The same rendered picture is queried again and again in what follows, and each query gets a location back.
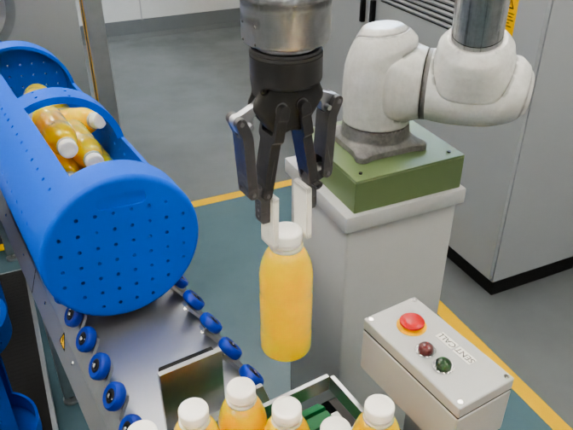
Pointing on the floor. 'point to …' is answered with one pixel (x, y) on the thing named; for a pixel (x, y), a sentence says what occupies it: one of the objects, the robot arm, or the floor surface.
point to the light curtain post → (99, 55)
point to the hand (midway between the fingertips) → (286, 214)
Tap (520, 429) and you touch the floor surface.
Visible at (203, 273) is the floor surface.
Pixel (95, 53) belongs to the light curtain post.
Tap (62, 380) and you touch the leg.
